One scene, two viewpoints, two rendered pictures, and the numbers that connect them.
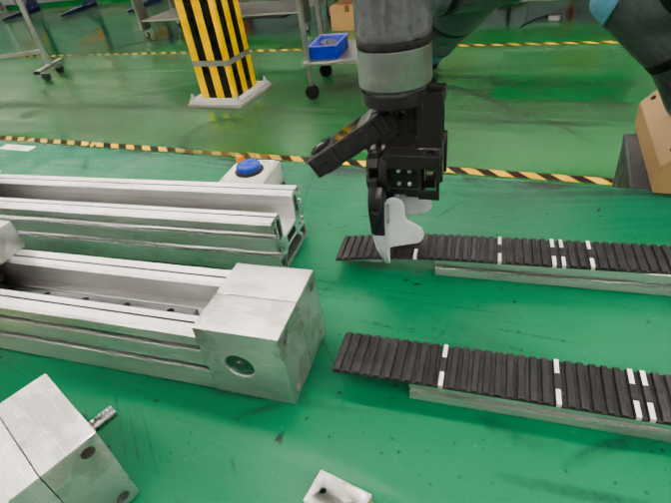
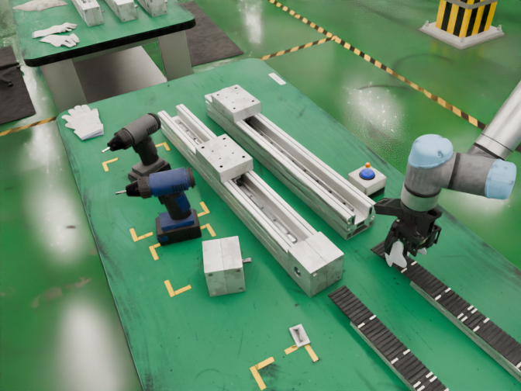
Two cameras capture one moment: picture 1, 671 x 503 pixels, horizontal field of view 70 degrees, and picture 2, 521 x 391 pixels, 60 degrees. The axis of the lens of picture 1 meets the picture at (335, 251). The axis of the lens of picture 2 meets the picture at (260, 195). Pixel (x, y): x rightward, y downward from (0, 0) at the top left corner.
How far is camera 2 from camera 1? 0.63 m
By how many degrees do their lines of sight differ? 30
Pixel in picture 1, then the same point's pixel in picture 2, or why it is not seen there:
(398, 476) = (323, 344)
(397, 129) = (411, 218)
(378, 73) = (405, 197)
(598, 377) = (417, 366)
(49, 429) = (231, 257)
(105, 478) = (238, 280)
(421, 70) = (424, 205)
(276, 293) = (323, 254)
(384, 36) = (410, 187)
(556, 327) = (435, 342)
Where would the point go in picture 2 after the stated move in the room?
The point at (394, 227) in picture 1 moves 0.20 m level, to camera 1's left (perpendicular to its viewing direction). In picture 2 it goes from (395, 254) to (321, 223)
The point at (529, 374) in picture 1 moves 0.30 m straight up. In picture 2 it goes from (393, 347) to (418, 253)
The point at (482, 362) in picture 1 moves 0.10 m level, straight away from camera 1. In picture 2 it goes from (381, 330) to (415, 308)
